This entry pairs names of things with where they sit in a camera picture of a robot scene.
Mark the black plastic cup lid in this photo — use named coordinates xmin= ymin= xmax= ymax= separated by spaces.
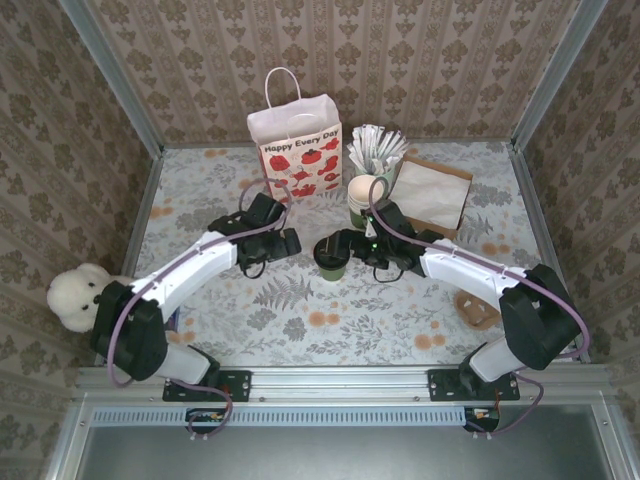
xmin=312 ymin=237 xmax=352 ymax=272

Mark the white Happy Every Day bag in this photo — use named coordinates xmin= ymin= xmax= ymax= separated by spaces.
xmin=246 ymin=66 xmax=344 ymax=200

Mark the brown cardboard napkin box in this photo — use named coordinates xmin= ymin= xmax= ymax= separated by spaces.
xmin=387 ymin=152 xmax=475 ymax=241

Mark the white napkin stack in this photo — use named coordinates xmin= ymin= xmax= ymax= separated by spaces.
xmin=392 ymin=158 xmax=471 ymax=229

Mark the floral table cover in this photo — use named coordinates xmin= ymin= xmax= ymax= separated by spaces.
xmin=122 ymin=142 xmax=591 ymax=369

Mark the black controller board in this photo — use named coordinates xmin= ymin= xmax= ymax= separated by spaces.
xmin=462 ymin=405 xmax=502 ymax=433
xmin=185 ymin=407 xmax=227 ymax=434

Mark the white teddy bear plush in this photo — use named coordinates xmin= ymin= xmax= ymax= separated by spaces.
xmin=46 ymin=262 xmax=131 ymax=334

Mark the grey metal cabinet panel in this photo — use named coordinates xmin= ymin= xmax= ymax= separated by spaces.
xmin=42 ymin=399 xmax=640 ymax=480

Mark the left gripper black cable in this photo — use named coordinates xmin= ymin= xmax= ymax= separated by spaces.
xmin=238 ymin=257 xmax=269 ymax=280

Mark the aluminium side rail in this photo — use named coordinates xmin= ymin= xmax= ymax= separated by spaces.
xmin=121 ymin=149 xmax=166 ymax=276
xmin=506 ymin=142 xmax=594 ymax=364

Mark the grey slotted cable duct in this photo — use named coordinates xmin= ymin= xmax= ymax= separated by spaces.
xmin=92 ymin=405 xmax=471 ymax=427

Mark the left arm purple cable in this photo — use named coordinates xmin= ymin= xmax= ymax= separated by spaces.
xmin=107 ymin=177 xmax=294 ymax=444

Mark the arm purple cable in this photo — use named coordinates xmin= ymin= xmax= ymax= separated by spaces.
xmin=107 ymin=177 xmax=294 ymax=444
xmin=367 ymin=175 xmax=591 ymax=441

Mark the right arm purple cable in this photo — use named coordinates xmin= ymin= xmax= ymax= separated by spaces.
xmin=367 ymin=175 xmax=591 ymax=441

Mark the aluminium frame post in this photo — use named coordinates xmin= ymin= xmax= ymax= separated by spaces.
xmin=58 ymin=0 xmax=166 ymax=160
xmin=508 ymin=0 xmax=610 ymax=154

